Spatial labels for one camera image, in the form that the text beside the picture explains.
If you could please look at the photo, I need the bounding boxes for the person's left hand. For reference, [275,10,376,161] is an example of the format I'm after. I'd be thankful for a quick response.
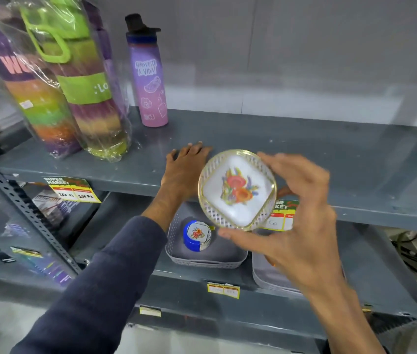
[160,142,213,200]

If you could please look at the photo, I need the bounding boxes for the yellow green price tag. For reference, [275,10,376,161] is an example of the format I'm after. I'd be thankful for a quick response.
[263,198,300,233]
[43,176,102,204]

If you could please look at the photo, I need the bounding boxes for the white floral coaster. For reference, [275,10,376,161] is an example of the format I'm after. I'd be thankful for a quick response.
[198,149,278,232]

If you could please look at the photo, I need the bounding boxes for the person's right hand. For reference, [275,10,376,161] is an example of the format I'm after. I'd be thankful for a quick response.
[217,152,345,295]

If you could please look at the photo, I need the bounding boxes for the green rainbow bottle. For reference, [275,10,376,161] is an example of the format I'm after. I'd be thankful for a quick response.
[20,0,132,163]

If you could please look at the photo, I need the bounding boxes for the stack of flat packets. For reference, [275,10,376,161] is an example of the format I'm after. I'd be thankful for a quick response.
[31,187,84,230]

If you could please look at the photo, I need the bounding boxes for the grey metal shelf rack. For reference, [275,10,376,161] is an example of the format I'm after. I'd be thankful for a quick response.
[0,88,417,354]

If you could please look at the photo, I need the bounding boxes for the grey basket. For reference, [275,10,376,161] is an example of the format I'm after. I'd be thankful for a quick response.
[251,249,307,300]
[165,202,249,269]

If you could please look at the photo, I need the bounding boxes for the blue holder floral coasters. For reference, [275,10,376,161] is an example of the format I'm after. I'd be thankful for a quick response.
[183,220,212,252]

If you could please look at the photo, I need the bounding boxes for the lilac bottle with black cap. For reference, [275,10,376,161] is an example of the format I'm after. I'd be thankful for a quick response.
[125,13,169,128]

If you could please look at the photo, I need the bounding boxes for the dark purple bottle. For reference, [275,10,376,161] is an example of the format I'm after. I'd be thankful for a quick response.
[82,0,131,116]

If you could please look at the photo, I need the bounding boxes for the rainbow bottle with pink cap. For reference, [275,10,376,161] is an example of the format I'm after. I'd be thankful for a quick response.
[0,0,83,160]

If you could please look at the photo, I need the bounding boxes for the person's left forearm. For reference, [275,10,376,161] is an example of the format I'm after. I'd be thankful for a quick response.
[11,191,179,354]

